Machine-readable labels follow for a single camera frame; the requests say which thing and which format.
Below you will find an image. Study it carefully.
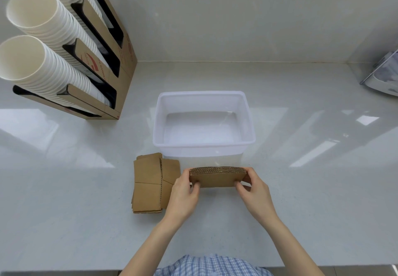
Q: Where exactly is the brown cardboard cup dispenser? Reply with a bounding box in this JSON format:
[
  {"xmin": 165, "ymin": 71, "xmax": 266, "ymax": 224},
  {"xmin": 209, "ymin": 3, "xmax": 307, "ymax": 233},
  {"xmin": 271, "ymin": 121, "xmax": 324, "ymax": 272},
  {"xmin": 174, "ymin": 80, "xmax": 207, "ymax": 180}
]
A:
[{"xmin": 12, "ymin": 0, "xmax": 138, "ymax": 121}]

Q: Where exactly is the pile of brown cardboard sleeves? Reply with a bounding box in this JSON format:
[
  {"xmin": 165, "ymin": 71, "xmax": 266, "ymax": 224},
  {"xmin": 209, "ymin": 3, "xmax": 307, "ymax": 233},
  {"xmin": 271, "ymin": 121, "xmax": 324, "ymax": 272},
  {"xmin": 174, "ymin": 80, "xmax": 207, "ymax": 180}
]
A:
[{"xmin": 131, "ymin": 153, "xmax": 182, "ymax": 214}]

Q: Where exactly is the person's left forearm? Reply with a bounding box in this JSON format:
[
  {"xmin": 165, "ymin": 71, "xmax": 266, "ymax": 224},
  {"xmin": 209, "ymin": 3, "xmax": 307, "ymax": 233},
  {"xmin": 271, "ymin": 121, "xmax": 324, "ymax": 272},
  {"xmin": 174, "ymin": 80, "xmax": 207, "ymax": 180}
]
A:
[{"xmin": 119, "ymin": 214, "xmax": 184, "ymax": 276}]

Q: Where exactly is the blue checked shirt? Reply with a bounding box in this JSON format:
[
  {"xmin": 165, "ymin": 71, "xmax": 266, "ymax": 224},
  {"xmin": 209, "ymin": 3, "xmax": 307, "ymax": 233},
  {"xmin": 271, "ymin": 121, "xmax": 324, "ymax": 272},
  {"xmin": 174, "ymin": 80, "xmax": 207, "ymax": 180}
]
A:
[{"xmin": 154, "ymin": 254, "xmax": 274, "ymax": 276}]

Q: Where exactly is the person's right forearm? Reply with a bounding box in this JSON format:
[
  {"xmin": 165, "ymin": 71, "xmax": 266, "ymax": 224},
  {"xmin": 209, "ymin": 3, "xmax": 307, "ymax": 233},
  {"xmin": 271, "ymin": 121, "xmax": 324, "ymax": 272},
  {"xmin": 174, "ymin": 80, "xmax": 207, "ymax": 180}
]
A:
[{"xmin": 257, "ymin": 215, "xmax": 326, "ymax": 276}]

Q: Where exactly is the white plastic bin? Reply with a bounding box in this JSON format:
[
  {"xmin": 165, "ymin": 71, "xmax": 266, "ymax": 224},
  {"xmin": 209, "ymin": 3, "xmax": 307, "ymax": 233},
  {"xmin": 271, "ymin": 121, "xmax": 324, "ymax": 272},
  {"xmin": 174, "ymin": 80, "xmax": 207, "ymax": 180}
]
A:
[{"xmin": 153, "ymin": 91, "xmax": 256, "ymax": 171}]

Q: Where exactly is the person's left hand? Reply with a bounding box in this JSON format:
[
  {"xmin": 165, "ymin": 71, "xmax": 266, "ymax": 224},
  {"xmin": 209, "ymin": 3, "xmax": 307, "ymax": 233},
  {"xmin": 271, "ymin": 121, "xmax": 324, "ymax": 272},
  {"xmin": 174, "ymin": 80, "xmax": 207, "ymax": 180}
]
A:
[{"xmin": 164, "ymin": 169, "xmax": 201, "ymax": 224}]

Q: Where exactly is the person's right hand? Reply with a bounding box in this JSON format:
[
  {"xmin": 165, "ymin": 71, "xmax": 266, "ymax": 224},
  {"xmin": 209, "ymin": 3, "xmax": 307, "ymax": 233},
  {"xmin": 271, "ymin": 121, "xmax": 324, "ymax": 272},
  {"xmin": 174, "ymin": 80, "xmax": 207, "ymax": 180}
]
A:
[{"xmin": 235, "ymin": 167, "xmax": 279, "ymax": 223}]

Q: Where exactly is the brown cup sleeve bundle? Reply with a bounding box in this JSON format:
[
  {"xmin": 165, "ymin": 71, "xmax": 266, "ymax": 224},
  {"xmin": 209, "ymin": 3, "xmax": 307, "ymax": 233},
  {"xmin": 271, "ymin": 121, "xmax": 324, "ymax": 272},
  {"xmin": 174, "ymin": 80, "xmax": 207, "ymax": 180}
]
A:
[{"xmin": 189, "ymin": 167, "xmax": 248, "ymax": 188}]

